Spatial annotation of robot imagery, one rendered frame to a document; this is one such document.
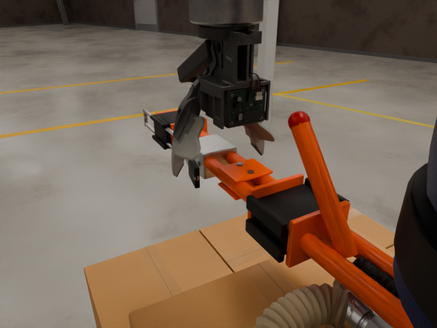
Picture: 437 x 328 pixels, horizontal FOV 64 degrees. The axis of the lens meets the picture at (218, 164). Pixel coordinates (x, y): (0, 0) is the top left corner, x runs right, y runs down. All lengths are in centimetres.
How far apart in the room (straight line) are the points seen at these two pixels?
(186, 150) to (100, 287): 73
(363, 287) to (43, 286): 182
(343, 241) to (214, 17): 28
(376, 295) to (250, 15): 31
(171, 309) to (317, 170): 26
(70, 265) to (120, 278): 98
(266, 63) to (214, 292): 307
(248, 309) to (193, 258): 69
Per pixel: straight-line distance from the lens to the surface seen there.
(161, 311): 49
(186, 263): 115
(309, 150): 37
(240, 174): 48
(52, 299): 195
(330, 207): 37
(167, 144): 66
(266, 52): 345
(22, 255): 228
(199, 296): 51
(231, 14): 42
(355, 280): 35
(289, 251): 39
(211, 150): 55
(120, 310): 105
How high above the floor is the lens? 131
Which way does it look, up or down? 26 degrees down
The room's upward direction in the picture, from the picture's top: straight up
